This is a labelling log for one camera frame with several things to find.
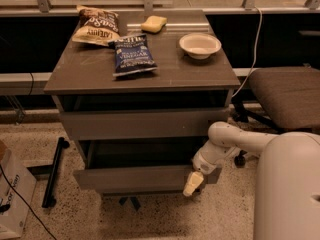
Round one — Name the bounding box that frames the blue vinegar chip bag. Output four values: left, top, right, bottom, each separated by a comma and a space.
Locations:
108, 34, 157, 77

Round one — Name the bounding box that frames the white cardboard box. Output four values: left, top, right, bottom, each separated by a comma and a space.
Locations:
0, 143, 36, 240

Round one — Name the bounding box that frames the grey top drawer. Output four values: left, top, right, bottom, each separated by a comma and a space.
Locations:
60, 108, 229, 140

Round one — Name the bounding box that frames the grey office chair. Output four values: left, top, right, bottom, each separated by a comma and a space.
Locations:
231, 66, 320, 168

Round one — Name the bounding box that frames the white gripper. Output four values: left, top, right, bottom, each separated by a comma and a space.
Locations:
183, 141, 234, 197

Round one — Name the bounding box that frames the white cable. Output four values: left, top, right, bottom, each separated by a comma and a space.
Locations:
231, 6, 263, 99

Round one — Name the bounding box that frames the black cable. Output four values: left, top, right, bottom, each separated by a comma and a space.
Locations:
0, 165, 58, 240

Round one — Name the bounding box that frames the white bowl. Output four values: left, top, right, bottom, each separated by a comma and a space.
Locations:
179, 33, 222, 60

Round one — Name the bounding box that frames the grey drawer cabinet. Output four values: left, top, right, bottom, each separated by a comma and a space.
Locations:
43, 9, 241, 212

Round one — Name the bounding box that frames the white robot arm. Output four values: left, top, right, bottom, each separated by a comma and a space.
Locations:
183, 122, 320, 240

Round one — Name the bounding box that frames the yellow sponge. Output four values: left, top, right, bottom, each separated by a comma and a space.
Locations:
140, 16, 167, 34

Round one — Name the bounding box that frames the brown chip bag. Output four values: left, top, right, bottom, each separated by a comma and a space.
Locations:
72, 5, 120, 46

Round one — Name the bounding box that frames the black bar on floor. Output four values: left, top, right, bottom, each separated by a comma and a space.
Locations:
42, 137, 70, 208

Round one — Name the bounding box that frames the grey drawer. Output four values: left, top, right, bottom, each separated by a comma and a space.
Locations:
74, 137, 206, 195
60, 108, 229, 140

